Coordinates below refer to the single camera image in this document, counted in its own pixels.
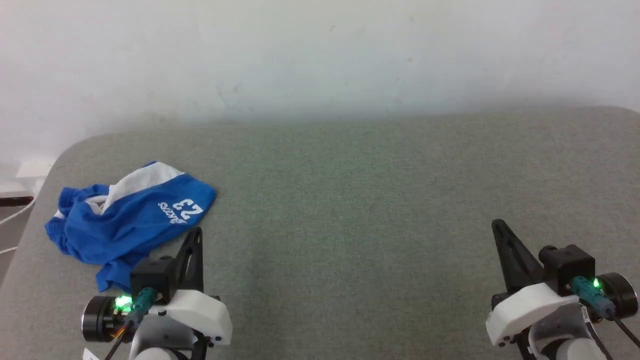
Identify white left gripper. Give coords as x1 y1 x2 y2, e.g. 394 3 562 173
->
82 227 234 351

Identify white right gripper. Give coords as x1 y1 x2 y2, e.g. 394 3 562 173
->
485 218 639 347

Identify blue white basketball shorts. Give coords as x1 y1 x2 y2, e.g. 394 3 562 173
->
44 161 217 293

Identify white box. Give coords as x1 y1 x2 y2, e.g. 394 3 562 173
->
15 158 56 180

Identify looped white floor cable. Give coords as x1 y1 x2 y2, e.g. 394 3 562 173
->
0 197 36 227

